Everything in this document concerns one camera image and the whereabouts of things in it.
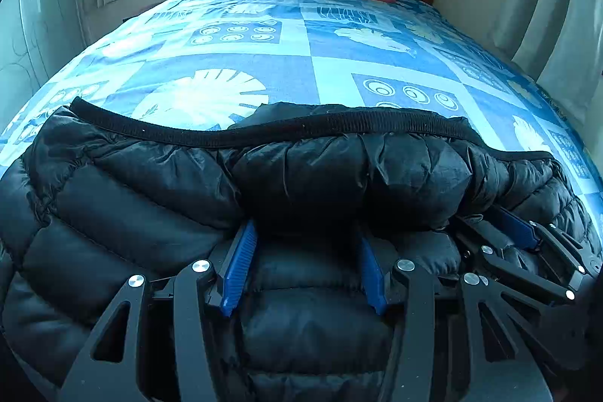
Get blue patterned bed sheet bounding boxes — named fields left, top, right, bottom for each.
left=0, top=0, right=603, bottom=214

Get wardrobe with circle pattern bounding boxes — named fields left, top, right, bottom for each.
left=0, top=0, right=97, bottom=134

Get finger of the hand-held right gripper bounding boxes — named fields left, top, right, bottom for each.
left=492, top=206, right=591, bottom=278
left=455, top=217, right=577, bottom=307

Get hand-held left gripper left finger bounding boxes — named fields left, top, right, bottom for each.
left=59, top=220, right=260, bottom=402

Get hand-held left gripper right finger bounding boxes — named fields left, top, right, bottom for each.
left=358, top=236, right=554, bottom=402

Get black quilted puffer jacket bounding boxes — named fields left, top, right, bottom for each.
left=0, top=98, right=601, bottom=402

